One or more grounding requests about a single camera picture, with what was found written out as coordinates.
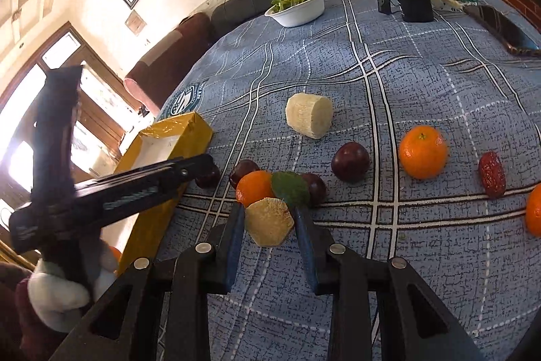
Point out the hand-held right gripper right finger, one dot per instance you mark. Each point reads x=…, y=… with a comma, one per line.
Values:
x=305, y=247

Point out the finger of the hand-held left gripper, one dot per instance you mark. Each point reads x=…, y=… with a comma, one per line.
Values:
x=186, y=171

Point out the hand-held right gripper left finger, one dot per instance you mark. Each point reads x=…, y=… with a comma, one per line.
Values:
x=235, y=242

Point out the yellow cardboard box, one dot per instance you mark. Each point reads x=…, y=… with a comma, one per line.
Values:
x=169, y=158

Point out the beige cut sugarcane piece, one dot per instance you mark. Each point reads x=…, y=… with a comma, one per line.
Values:
x=270, y=222

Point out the person's left forearm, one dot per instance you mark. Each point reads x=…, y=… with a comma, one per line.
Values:
x=17, y=314

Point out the person's left hand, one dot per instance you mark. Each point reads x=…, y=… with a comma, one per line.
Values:
x=59, y=297

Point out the small orange mandarin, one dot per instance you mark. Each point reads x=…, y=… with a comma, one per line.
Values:
x=254, y=187

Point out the green leaf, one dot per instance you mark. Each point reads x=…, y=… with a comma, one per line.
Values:
x=291, y=187

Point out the large dark purple plum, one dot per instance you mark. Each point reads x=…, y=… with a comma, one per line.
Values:
x=350, y=161

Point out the maroon bolster pillow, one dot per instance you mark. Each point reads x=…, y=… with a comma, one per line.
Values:
x=169, y=60

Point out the white peeled sugarcane piece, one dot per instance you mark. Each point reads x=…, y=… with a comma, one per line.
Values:
x=309, y=115

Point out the large orange mandarin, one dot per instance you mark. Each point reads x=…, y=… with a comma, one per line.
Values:
x=423, y=152

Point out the blue plaid blanket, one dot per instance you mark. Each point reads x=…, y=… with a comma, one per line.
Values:
x=401, y=98

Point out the white bowl of greens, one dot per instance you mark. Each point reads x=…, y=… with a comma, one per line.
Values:
x=296, y=9

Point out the red jujube date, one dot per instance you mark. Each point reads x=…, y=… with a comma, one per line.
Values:
x=492, y=174

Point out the small black device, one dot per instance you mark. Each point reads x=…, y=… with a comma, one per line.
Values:
x=384, y=4

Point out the black square box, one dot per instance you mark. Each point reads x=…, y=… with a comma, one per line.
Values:
x=416, y=5

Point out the black tablet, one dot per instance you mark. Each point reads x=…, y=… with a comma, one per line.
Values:
x=507, y=27

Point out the wooden window frame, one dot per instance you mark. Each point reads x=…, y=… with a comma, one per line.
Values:
x=63, y=98

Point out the small wall frame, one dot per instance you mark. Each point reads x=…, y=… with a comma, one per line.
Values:
x=135, y=23

